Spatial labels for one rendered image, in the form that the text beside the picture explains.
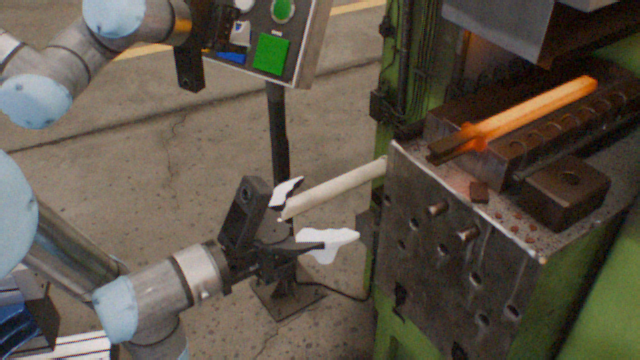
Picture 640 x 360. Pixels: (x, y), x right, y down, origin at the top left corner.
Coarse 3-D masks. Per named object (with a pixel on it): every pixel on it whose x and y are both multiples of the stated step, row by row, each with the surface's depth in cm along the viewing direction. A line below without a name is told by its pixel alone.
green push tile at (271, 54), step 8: (264, 40) 116; (272, 40) 115; (280, 40) 114; (288, 40) 114; (256, 48) 117; (264, 48) 116; (272, 48) 116; (280, 48) 115; (288, 48) 114; (256, 56) 117; (264, 56) 117; (272, 56) 116; (280, 56) 115; (256, 64) 118; (264, 64) 117; (272, 64) 116; (280, 64) 115; (272, 72) 116; (280, 72) 115
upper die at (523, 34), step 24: (456, 0) 88; (480, 0) 84; (504, 0) 81; (528, 0) 77; (552, 0) 74; (624, 0) 84; (480, 24) 86; (504, 24) 82; (528, 24) 79; (552, 24) 77; (576, 24) 80; (600, 24) 84; (624, 24) 88; (528, 48) 80; (552, 48) 80
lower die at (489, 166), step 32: (576, 64) 116; (608, 64) 114; (480, 96) 109; (512, 96) 107; (576, 96) 105; (448, 128) 101; (512, 128) 97; (544, 128) 98; (480, 160) 97; (512, 160) 92
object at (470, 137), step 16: (576, 80) 108; (592, 80) 108; (544, 96) 104; (560, 96) 104; (512, 112) 99; (528, 112) 99; (464, 128) 95; (480, 128) 96; (496, 128) 96; (432, 144) 92; (448, 144) 92; (464, 144) 94; (480, 144) 94; (432, 160) 92; (448, 160) 93
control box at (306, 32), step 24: (216, 0) 122; (264, 0) 116; (288, 0) 113; (312, 0) 111; (240, 24) 119; (264, 24) 117; (288, 24) 114; (312, 24) 113; (312, 48) 116; (264, 72) 118; (288, 72) 115; (312, 72) 120
